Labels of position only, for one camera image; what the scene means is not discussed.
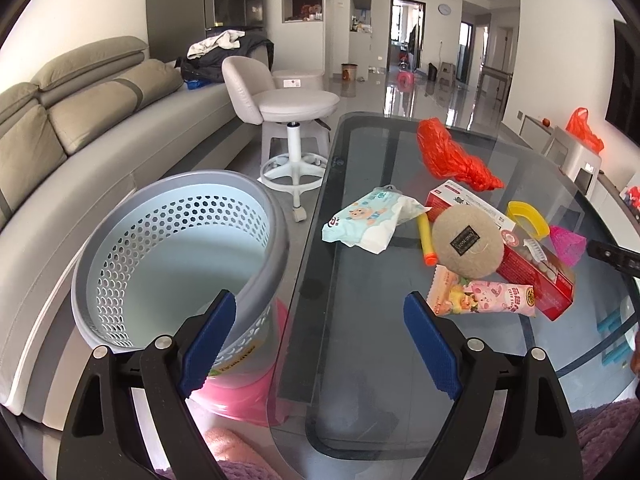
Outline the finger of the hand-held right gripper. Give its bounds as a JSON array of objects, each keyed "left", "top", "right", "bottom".
[{"left": 586, "top": 240, "right": 640, "bottom": 277}]

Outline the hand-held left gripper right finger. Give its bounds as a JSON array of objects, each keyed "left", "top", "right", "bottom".
[{"left": 403, "top": 291, "right": 585, "bottom": 480}]

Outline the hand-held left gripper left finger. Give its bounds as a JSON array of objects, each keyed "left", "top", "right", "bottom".
[{"left": 56, "top": 289, "right": 237, "bottom": 480}]

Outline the pink mesh piece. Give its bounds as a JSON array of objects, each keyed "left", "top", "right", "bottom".
[{"left": 549, "top": 225, "right": 588, "bottom": 267}]

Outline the pink snack wrapper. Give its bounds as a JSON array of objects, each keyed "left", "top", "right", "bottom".
[{"left": 426, "top": 264, "right": 538, "bottom": 321}]

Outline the red cardboard box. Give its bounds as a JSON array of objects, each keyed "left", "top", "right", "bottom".
[{"left": 425, "top": 180, "right": 576, "bottom": 322}]

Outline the grey perforated waste basket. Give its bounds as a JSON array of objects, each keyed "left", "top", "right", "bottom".
[{"left": 71, "top": 170, "right": 290, "bottom": 392}]

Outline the round beige felt pad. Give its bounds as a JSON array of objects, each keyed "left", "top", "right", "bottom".
[{"left": 431, "top": 206, "right": 506, "bottom": 281}]

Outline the yellow orange foam dart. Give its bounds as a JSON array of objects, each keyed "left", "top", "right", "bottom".
[{"left": 416, "top": 212, "right": 437, "bottom": 266}]

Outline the wet wipes packet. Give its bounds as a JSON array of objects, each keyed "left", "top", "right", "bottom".
[{"left": 321, "top": 186, "right": 433, "bottom": 254}]

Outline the red mesh bag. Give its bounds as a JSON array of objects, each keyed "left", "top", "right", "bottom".
[{"left": 417, "top": 118, "right": 503, "bottom": 193}]

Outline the pink plastic stool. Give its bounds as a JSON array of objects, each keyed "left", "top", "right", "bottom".
[{"left": 187, "top": 299, "right": 296, "bottom": 428}]

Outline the pink fluffy cloth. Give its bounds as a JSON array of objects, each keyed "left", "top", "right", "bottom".
[{"left": 202, "top": 427, "right": 271, "bottom": 466}]

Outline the orange plastic bag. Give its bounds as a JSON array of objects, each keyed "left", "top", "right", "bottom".
[{"left": 565, "top": 107, "right": 605, "bottom": 153}]

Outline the white low cabinet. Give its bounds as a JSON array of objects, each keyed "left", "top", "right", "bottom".
[{"left": 500, "top": 110, "right": 640, "bottom": 241}]

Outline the black television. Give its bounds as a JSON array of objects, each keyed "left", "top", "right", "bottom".
[{"left": 605, "top": 19, "right": 640, "bottom": 136}]

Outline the purple knitted cloth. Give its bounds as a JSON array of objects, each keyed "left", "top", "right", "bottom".
[{"left": 570, "top": 400, "right": 637, "bottom": 480}]

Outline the grey leather sofa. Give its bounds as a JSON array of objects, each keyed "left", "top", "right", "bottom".
[{"left": 0, "top": 36, "right": 273, "bottom": 416}]

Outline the dining table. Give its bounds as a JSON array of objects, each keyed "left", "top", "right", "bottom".
[{"left": 480, "top": 67, "right": 513, "bottom": 106}]

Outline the white swivel chair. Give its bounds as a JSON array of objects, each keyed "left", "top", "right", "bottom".
[{"left": 221, "top": 56, "right": 341, "bottom": 223}]

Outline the pile of clothes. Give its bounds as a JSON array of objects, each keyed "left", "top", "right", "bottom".
[{"left": 180, "top": 34, "right": 275, "bottom": 86}]

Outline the white cloth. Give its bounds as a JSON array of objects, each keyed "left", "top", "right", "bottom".
[{"left": 187, "top": 30, "right": 246, "bottom": 59}]

